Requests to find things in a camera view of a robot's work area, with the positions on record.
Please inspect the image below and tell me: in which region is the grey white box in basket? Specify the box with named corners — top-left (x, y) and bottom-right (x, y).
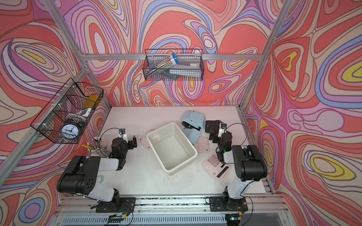
top-left (169, 61), bottom-right (202, 77)

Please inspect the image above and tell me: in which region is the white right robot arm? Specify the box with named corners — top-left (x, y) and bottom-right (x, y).
top-left (208, 132), bottom-right (268, 213)

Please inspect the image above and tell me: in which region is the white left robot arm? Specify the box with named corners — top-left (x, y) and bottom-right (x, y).
top-left (57, 136), bottom-right (138, 215)

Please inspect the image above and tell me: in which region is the white device in basket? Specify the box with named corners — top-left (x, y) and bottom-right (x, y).
top-left (75, 108), bottom-right (92, 118)

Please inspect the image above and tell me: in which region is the clear tape roll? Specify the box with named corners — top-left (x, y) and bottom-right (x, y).
top-left (97, 175), bottom-right (104, 183)

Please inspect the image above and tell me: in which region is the black wire basket back wall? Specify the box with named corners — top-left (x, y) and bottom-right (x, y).
top-left (142, 48), bottom-right (204, 81)

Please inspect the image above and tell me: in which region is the black wire basket left wall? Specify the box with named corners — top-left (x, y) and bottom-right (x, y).
top-left (30, 78), bottom-right (104, 144)

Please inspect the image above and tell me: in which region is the black wire basket wall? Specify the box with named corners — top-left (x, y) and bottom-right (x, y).
top-left (30, 78), bottom-right (104, 144)
top-left (142, 48), bottom-right (204, 81)

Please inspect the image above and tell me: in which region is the white plastic storage box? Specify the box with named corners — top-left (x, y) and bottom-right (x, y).
top-left (146, 122), bottom-right (198, 174)

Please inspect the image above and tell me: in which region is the black alarm clock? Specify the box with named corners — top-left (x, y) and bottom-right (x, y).
top-left (59, 119), bottom-right (85, 140)

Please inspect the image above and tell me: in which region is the yellow item in basket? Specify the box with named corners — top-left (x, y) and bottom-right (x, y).
top-left (84, 95), bottom-right (99, 109)

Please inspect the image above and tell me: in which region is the light blue calculator upside down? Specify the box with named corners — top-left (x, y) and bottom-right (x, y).
top-left (182, 111), bottom-right (206, 130)

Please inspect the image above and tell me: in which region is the pink calculator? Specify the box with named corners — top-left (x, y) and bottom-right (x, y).
top-left (194, 137), bottom-right (210, 153)
top-left (139, 129), bottom-right (154, 150)

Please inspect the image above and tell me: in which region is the black calculator upside down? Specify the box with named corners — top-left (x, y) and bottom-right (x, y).
top-left (205, 120), bottom-right (222, 134)

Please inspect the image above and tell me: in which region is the light blue calculator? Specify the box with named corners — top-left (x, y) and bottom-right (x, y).
top-left (182, 111), bottom-right (206, 130)
top-left (183, 128), bottom-right (201, 145)

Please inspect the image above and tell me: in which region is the green circuit board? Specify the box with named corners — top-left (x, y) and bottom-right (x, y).
top-left (107, 214), bottom-right (128, 224)

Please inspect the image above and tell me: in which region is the pink calculator face up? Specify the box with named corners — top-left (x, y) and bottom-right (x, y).
top-left (202, 154), bottom-right (231, 180)

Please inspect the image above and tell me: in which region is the clear pen cup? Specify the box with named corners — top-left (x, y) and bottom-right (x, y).
top-left (82, 137), bottom-right (109, 157)

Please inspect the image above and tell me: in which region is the clear tube of pencils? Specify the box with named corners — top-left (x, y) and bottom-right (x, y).
top-left (146, 53), bottom-right (179, 78)

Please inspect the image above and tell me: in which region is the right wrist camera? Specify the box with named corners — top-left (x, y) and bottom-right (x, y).
top-left (218, 122), bottom-right (227, 138)

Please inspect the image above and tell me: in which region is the black calculator under blue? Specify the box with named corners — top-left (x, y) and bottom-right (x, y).
top-left (182, 121), bottom-right (200, 131)

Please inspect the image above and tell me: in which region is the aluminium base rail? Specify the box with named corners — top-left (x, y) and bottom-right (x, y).
top-left (49, 194), bottom-right (296, 226)

